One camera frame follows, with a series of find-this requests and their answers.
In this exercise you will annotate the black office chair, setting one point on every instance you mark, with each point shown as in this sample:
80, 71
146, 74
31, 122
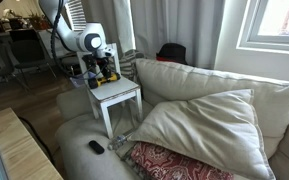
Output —
27, 50

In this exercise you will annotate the clear plastic water bottle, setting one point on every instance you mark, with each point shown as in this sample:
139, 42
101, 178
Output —
119, 140

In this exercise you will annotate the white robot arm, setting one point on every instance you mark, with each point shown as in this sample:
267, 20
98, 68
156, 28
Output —
91, 39

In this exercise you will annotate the red patterned cushion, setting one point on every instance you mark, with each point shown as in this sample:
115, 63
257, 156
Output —
162, 164

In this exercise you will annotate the black hat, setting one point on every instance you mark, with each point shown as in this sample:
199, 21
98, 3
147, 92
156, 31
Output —
172, 52

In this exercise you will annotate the grey curtain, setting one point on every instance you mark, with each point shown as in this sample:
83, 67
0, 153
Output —
146, 25

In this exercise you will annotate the window blind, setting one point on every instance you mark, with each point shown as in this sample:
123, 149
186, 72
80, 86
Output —
75, 14

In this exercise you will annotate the small white wooden chair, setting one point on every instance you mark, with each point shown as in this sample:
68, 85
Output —
111, 93

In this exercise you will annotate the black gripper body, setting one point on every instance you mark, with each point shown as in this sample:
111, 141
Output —
91, 62

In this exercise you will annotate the beige sofa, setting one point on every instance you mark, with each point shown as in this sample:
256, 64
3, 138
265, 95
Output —
162, 82

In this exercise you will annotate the black remote control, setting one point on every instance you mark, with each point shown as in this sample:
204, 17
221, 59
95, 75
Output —
96, 147

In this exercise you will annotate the grey white patterned blanket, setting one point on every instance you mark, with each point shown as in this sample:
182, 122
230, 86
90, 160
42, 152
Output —
127, 63

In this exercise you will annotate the light wooden table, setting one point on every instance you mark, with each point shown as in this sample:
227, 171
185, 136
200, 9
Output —
22, 158

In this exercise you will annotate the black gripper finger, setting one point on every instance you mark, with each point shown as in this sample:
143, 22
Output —
93, 74
106, 72

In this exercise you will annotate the potted plant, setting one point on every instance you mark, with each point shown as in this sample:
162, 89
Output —
39, 22

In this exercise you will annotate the white window frame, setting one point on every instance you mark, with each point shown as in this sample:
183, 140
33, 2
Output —
265, 26

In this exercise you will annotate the large beige pillow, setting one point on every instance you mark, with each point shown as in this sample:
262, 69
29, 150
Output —
219, 129

